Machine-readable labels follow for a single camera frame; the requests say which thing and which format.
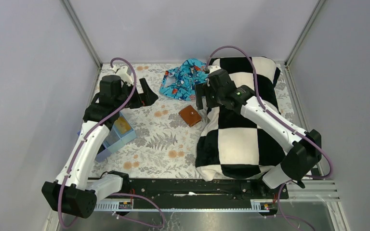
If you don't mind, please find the brown leather card holder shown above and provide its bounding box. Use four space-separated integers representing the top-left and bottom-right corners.
178 105 202 127

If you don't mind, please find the black white checkered pillow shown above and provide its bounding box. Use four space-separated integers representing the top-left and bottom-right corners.
195 57 285 181

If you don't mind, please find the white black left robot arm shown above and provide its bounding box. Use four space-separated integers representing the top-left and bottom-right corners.
41 74 158 218

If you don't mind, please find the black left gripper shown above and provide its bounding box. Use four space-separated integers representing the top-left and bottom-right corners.
115 77 158 110

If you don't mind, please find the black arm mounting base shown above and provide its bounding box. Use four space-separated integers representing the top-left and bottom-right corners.
86 178 290 211

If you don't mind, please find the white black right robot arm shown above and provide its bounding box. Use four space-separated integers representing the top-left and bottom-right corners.
195 66 322 198

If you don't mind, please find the aluminium frame rail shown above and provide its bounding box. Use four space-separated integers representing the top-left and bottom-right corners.
94 180 341 213

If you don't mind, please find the blue plastic organizer box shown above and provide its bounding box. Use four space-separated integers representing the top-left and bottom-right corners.
95 112 137 162

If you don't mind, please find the blue patterned cloth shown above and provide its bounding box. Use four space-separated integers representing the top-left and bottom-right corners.
159 58 208 101

